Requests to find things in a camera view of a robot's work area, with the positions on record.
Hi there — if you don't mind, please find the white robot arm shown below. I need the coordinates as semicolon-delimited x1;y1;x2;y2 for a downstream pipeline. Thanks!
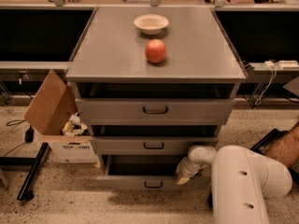
177;146;292;224

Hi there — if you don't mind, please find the grey drawer cabinet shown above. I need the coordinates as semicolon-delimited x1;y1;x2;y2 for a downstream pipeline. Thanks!
65;6;248;179

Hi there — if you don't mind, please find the red apple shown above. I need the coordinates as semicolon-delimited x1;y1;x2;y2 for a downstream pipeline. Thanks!
145;39;166;63

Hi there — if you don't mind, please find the grey bottom drawer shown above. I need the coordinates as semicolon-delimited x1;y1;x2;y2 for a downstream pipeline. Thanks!
99;155;209;189

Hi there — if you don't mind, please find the grey top drawer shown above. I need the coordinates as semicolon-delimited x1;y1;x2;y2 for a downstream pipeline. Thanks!
76;98;234;125

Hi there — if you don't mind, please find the open cardboard box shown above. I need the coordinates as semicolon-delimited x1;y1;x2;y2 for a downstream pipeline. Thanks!
24;70;99;164

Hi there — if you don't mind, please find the grey middle drawer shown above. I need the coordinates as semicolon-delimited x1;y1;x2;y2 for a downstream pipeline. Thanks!
91;137;217;155

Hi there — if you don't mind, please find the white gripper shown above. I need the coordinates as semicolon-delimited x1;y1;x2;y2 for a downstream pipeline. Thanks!
176;157;206;185

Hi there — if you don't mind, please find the black table leg left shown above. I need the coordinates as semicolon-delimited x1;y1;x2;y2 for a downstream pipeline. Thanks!
0;143;49;202

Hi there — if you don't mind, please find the grey drawer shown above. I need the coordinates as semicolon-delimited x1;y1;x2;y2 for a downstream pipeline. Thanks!
76;98;234;125
91;137;217;155
99;155;209;189

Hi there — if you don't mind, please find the black power adapter cable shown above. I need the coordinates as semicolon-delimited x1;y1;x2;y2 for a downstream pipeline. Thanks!
1;119;36;157

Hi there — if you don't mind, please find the person's bare leg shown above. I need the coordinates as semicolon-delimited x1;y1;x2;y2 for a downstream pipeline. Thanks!
265;122;299;167

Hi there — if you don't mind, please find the white bowl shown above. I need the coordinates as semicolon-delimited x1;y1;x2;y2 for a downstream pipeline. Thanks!
134;14;169;35

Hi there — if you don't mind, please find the white power strip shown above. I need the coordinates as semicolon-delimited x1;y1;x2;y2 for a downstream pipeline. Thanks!
264;60;299;70

